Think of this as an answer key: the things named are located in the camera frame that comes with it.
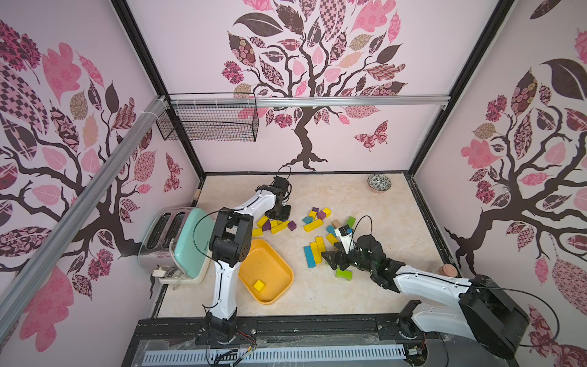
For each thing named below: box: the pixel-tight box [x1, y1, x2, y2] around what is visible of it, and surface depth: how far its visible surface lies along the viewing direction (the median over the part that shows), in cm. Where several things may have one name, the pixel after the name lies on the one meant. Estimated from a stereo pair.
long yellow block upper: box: [303, 218, 325, 233], surface depth 102 cm
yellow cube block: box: [269, 219, 290, 235], surface depth 99 cm
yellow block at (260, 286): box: [252, 279, 266, 294], surface depth 82 cm
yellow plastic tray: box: [238, 239, 294, 305], surface depth 85 cm
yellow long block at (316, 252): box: [309, 241, 324, 265], surface depth 94 cm
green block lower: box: [335, 268, 354, 282], surface depth 87 cm
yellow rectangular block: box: [256, 215, 270, 228], surface depth 101 cm
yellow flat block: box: [252, 227, 264, 238], surface depth 99 cm
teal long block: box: [303, 245, 317, 269], surface depth 91 cm
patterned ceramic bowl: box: [366, 173, 393, 194], surface depth 116 cm
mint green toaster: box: [138, 206, 215, 286], surface depth 79 cm
